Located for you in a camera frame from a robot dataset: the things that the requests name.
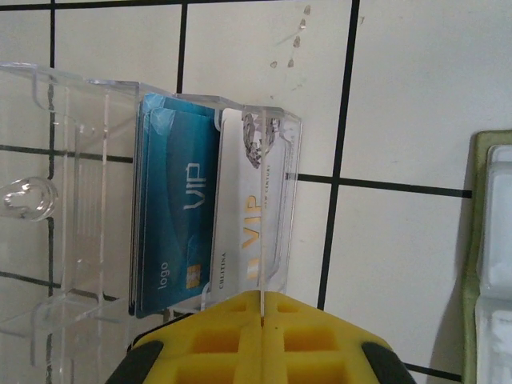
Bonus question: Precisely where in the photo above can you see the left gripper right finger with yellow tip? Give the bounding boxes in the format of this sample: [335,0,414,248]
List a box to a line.
[262,290,415,384]

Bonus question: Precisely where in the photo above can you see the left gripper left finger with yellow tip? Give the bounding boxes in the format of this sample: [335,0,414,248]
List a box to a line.
[106,290,265,384]

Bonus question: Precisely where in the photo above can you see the white VIP card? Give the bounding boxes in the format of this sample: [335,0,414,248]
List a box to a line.
[207,106,299,305]

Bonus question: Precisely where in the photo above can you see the blue VIP card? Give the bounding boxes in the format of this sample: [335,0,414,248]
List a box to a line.
[128,93,226,320]

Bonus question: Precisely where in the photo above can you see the clear plastic box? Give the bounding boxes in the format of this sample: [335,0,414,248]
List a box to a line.
[0,59,304,345]

